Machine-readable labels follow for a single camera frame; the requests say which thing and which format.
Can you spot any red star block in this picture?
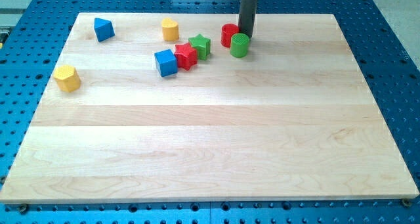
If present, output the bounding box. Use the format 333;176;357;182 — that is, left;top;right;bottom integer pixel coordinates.
174;43;198;71

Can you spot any green star block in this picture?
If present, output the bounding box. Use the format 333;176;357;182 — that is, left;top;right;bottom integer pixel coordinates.
188;34;211;60

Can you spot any blue cube block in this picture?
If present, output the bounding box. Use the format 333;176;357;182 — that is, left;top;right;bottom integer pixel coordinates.
154;49;178;77

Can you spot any green cylinder block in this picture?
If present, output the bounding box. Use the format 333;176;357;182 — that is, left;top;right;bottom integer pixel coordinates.
230;33;250;58

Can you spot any red cylinder block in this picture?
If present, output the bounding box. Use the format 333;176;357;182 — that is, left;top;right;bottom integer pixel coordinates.
220;23;239;48

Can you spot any light wooden board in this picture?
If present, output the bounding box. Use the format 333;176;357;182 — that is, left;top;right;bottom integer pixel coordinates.
1;12;419;204

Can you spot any yellow heart block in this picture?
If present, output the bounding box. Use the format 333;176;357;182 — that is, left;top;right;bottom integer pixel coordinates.
161;18;179;41

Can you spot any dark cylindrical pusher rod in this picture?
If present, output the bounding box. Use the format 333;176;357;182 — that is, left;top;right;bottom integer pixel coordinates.
238;0;258;38

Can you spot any blue triangular prism block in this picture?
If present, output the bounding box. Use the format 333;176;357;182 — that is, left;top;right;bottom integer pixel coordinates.
94;18;115;42

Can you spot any yellow hexagon block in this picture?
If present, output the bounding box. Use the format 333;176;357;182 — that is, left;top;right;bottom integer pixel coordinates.
53;65;81;93

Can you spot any left brass corner screw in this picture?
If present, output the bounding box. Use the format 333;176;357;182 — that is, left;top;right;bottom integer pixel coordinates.
16;204;29;215

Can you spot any brass corner screw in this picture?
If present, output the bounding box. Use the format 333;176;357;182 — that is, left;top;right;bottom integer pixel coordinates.
400;198;413;208
16;204;29;215

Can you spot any right brass corner screw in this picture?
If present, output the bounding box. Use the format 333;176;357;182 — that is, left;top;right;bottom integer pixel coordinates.
400;198;413;208

